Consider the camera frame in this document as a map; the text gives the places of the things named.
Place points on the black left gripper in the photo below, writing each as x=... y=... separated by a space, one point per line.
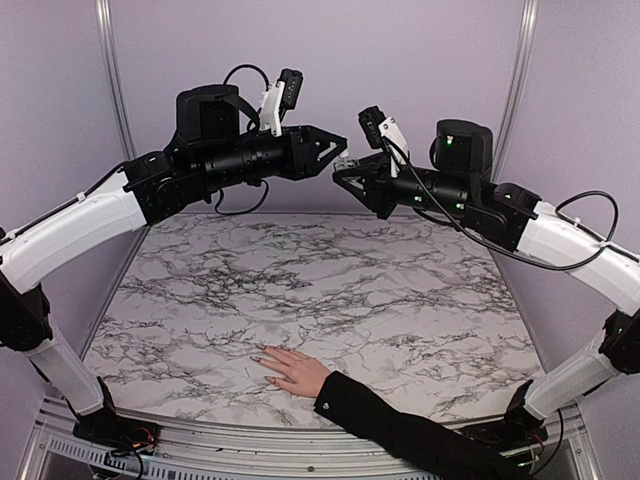
x=302 y=159

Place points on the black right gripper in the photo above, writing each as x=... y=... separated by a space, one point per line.
x=375 y=170

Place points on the clear nail polish bottle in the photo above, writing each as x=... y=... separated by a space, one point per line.
x=345 y=163

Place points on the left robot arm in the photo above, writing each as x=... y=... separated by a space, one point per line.
x=220 y=141

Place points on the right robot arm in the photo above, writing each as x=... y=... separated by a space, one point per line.
x=457 y=191

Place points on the black sleeved forearm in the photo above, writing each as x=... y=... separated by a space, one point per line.
x=417 y=440

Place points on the person's bare hand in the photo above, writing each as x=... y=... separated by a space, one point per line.
x=293 y=372

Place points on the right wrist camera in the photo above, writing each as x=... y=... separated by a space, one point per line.
x=383 y=132

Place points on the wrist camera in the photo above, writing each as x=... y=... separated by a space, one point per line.
x=279 y=98
x=383 y=132

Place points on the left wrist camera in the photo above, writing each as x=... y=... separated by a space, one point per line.
x=279 y=98

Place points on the right aluminium frame post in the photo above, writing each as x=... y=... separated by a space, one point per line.
x=517 y=84

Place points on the aluminium frame post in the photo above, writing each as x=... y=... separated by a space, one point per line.
x=111 y=65
x=517 y=84

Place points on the left aluminium frame post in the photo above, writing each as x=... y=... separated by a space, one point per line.
x=111 y=65

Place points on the front aluminium rail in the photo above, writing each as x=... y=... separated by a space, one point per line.
x=260 y=436

